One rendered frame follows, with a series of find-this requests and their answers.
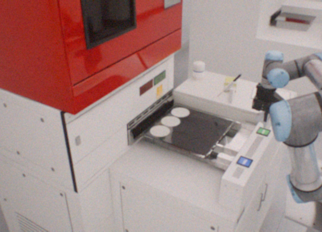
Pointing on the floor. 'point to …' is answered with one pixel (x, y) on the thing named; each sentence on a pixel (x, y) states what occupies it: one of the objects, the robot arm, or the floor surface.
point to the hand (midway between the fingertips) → (266, 125)
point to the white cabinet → (119, 218)
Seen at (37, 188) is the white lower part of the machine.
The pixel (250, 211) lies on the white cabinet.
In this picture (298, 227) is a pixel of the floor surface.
